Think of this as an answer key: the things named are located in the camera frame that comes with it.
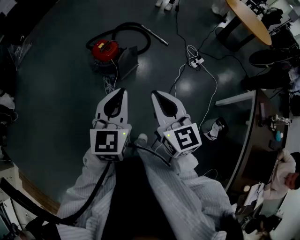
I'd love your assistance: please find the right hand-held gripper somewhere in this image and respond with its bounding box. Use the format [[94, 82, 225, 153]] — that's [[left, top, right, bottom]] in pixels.
[[150, 90, 203, 159]]

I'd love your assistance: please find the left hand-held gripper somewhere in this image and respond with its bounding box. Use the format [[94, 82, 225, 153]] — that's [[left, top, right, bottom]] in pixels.
[[90, 88, 132, 162]]

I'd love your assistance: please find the grey cloth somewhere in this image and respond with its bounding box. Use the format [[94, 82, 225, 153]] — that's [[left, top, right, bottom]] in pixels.
[[118, 45, 139, 81]]

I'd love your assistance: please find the person's left forearm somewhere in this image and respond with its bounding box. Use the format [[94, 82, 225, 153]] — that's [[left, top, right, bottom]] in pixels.
[[82, 150, 118, 188]]

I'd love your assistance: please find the person's right forearm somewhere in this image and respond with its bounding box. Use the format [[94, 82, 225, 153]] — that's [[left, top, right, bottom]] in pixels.
[[167, 150, 200, 179]]

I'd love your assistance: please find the person's white shoe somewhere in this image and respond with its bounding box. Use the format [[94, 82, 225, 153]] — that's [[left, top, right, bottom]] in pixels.
[[134, 133, 149, 146]]

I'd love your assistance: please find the black and white shoe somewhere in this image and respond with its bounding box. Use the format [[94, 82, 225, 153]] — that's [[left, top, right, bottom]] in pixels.
[[201, 116, 230, 142]]

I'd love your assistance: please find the white power strip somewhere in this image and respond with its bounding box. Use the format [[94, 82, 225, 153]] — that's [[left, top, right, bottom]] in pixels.
[[190, 56, 205, 69]]

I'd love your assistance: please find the red vacuum cleaner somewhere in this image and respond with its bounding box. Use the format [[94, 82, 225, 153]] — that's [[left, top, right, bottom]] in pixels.
[[90, 39, 120, 76]]

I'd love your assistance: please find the person's black top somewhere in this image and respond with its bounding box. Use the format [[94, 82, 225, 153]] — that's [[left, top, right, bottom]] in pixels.
[[103, 156, 179, 240]]

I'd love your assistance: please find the curved reception desk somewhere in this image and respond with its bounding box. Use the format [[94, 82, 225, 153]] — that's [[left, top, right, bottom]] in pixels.
[[215, 90, 293, 190]]

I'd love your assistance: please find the person's white striped coat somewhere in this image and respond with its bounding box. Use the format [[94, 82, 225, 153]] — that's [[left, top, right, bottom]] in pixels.
[[57, 140, 237, 240]]

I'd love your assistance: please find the transparent umbrella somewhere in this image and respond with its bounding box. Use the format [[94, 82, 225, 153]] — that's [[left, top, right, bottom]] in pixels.
[[7, 35, 33, 71]]

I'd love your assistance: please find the black office chair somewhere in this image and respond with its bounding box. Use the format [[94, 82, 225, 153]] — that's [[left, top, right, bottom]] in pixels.
[[240, 48, 300, 92]]

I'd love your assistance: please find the round wooden table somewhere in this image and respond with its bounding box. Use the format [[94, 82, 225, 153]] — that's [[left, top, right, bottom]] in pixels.
[[215, 0, 273, 53]]

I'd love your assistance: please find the white vacuum power cord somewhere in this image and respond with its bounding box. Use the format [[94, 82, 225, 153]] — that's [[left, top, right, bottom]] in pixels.
[[102, 58, 119, 96]]

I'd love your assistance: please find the white cable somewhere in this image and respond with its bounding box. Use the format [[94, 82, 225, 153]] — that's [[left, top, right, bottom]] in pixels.
[[186, 45, 219, 132], [172, 62, 191, 98]]

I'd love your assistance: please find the thin black cable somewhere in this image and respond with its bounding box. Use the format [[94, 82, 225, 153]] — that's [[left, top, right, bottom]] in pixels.
[[174, 0, 192, 63], [198, 22, 250, 78]]

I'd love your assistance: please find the thick black gripper cable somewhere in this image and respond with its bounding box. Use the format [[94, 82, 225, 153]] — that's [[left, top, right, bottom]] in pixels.
[[0, 161, 114, 227]]

